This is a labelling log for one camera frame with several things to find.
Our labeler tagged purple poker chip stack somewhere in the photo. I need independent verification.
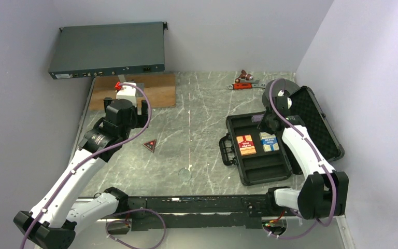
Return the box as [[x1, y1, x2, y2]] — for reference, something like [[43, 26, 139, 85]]
[[251, 115, 264, 123]]

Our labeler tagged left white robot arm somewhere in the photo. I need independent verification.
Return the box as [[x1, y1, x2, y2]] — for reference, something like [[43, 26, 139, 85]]
[[13, 98, 152, 248]]

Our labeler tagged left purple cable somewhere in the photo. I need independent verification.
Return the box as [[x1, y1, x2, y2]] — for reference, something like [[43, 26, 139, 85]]
[[19, 82, 167, 249]]

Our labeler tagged purple cable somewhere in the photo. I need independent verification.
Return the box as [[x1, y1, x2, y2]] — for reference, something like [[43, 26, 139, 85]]
[[19, 82, 167, 249], [262, 78, 338, 241]]

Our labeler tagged grey metal stand bracket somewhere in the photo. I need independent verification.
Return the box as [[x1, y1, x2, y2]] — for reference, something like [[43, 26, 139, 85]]
[[118, 75, 145, 98]]

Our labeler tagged black poker set case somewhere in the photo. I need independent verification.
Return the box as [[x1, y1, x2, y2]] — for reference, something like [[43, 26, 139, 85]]
[[219, 86, 345, 186]]

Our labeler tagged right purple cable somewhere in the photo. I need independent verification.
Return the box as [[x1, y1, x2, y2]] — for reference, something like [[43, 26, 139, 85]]
[[262, 78, 338, 241]]

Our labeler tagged red triangular dealer button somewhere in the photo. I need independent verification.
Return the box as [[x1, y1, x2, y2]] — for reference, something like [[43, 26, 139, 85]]
[[143, 139, 157, 153]]

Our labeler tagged grey filament spool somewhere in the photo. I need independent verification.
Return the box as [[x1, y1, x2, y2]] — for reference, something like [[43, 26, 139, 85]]
[[262, 78, 300, 107]]

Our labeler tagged dark green rack device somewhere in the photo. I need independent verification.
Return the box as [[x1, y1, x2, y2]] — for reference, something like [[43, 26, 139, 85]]
[[48, 21, 168, 79]]

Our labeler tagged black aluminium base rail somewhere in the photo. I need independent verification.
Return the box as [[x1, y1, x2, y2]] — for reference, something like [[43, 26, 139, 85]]
[[42, 195, 346, 236]]

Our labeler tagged brown hose nozzle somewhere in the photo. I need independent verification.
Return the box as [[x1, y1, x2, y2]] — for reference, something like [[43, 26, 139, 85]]
[[234, 70, 253, 83]]

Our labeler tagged wooden base board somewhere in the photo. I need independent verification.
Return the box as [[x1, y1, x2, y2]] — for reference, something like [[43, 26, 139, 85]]
[[89, 73, 176, 110]]

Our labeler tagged blue playing card box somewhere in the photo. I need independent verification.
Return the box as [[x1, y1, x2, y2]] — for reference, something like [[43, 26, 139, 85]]
[[259, 132, 279, 152]]

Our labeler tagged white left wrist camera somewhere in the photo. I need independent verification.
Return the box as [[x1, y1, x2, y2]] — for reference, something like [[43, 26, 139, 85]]
[[115, 82, 137, 105]]

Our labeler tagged clear round dealer button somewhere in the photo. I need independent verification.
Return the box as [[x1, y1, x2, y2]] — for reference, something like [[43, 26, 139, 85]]
[[178, 168, 192, 182]]

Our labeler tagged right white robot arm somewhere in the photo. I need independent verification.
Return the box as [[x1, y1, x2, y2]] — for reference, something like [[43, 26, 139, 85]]
[[259, 96, 349, 221]]

